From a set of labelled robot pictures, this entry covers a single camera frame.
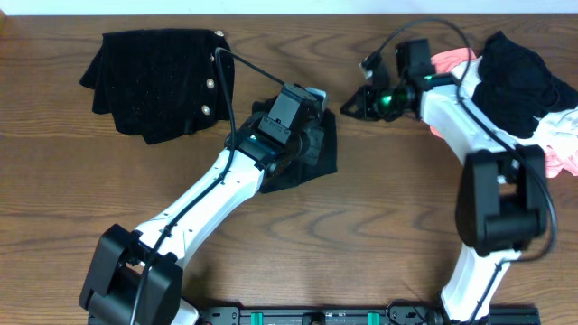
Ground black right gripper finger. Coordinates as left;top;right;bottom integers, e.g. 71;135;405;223
345;85;367;107
340;101;361;118

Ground black polo shirt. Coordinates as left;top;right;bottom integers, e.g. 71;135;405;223
251;95;338;193

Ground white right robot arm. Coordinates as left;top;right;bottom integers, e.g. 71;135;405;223
340;40;555;324

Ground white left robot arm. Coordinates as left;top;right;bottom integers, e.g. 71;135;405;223
79;84;328;324

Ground black crumpled garment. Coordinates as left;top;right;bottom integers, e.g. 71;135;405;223
472;32;577;139

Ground white garment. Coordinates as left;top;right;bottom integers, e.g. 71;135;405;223
462;57;577;155

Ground coral pink garment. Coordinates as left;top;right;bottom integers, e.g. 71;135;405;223
431;48;577;178

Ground black velvet buttoned garment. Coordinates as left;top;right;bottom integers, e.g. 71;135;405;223
79;29;235;144

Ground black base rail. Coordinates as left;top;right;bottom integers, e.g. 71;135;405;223
88;300;542;325

